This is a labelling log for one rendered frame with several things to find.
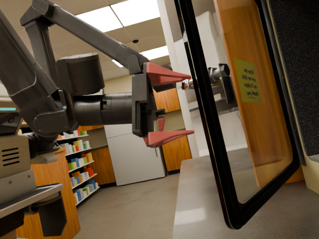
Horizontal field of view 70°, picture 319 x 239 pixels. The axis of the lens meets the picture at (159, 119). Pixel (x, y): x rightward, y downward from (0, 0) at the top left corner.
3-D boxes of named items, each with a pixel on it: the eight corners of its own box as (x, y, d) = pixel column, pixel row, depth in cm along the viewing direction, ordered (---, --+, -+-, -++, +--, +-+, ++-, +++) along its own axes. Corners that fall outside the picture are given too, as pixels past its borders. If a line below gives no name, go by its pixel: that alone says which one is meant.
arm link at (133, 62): (137, 62, 74) (125, 56, 66) (170, 51, 71) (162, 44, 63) (145, 97, 74) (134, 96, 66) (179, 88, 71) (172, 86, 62)
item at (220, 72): (238, 102, 32) (229, 62, 32) (230, 103, 30) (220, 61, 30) (226, 105, 33) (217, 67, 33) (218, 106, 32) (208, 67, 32)
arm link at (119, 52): (53, 21, 84) (29, 9, 74) (60, 6, 83) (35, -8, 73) (146, 78, 74) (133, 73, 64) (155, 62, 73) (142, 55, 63)
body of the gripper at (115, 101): (142, 72, 38) (100, 76, 39) (143, 133, 36) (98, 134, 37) (149, 85, 45) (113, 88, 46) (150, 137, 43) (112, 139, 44)
